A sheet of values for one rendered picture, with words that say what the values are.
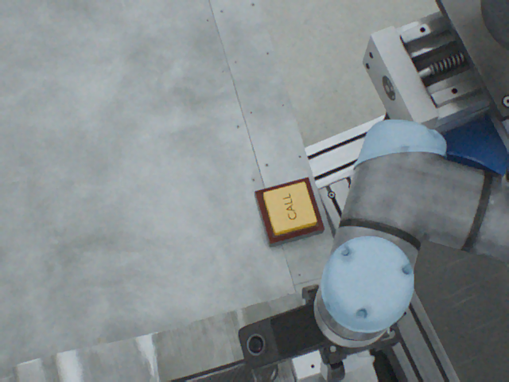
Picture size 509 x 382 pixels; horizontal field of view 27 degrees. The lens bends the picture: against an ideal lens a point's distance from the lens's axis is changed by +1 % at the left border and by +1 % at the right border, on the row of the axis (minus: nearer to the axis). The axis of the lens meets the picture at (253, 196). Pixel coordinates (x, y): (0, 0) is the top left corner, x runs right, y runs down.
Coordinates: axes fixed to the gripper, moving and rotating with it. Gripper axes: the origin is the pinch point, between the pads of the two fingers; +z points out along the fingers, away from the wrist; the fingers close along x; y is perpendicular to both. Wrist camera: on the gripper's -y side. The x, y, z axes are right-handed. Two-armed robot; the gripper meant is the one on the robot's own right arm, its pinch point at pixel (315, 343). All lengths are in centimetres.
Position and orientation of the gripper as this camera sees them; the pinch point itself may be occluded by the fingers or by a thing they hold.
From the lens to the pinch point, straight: 123.2
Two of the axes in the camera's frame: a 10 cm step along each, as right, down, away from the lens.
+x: -2.7, -9.3, 2.6
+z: -0.2, 2.7, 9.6
